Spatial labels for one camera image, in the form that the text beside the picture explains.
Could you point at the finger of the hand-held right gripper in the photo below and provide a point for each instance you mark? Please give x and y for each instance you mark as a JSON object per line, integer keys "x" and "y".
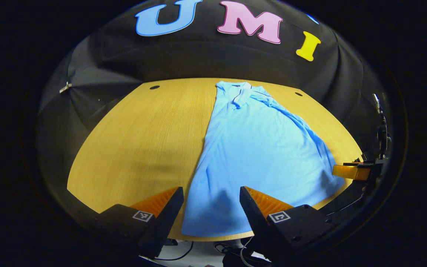
{"x": 348, "y": 172}
{"x": 361, "y": 163}

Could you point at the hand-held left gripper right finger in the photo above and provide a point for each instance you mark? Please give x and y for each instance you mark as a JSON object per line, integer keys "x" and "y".
{"x": 256, "y": 218}

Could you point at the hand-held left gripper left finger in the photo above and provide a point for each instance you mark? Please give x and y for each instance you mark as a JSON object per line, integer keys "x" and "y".
{"x": 165, "y": 222}

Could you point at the light blue T-shirt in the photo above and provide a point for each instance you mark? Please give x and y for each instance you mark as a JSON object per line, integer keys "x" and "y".
{"x": 258, "y": 155}

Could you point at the small silver cloth clip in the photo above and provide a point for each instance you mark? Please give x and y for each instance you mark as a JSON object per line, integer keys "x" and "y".
{"x": 65, "y": 87}

